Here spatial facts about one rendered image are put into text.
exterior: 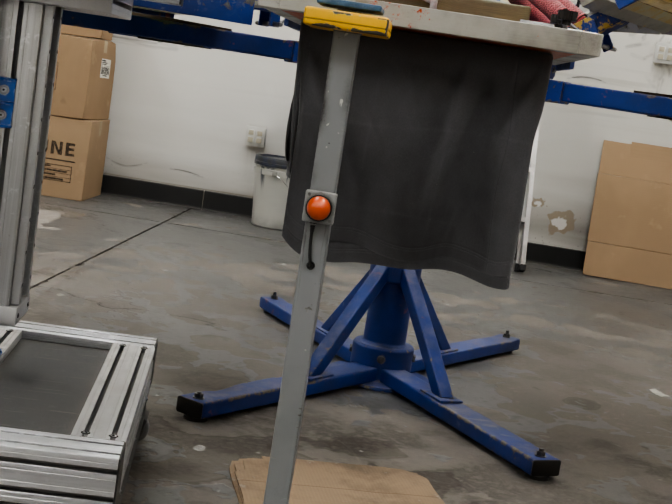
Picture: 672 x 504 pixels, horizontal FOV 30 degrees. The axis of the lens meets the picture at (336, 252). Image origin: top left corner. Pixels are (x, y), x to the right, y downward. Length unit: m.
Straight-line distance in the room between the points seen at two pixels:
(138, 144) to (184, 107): 0.33
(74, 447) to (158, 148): 5.12
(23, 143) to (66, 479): 0.62
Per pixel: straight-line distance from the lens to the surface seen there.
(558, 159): 6.92
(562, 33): 2.16
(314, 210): 1.93
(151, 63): 7.05
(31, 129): 2.28
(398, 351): 3.60
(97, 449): 2.02
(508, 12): 2.75
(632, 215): 6.89
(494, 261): 2.27
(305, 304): 2.00
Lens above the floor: 0.86
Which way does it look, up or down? 8 degrees down
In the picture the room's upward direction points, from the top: 9 degrees clockwise
